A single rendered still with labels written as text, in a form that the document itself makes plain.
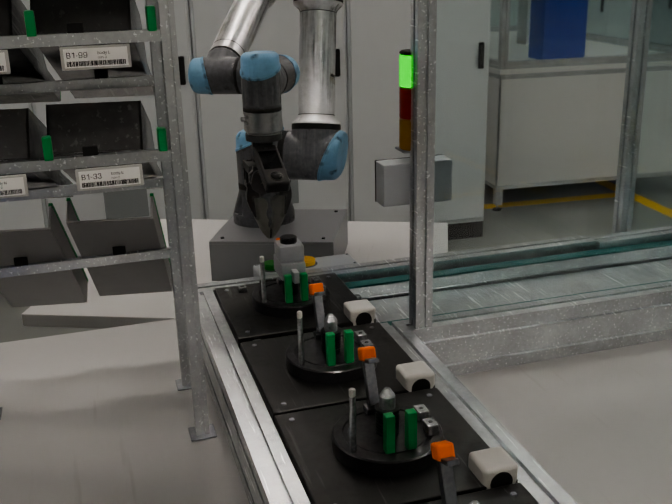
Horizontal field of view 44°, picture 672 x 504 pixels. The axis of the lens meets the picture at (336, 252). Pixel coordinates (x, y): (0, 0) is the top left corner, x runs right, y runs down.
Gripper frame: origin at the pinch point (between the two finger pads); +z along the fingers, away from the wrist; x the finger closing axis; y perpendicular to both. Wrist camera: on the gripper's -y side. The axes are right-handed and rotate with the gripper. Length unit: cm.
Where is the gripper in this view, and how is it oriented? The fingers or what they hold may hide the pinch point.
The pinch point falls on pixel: (270, 233)
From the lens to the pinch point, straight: 169.5
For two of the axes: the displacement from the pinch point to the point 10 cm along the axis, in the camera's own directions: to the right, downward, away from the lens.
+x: -9.6, 1.2, -2.7
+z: 0.2, 9.4, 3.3
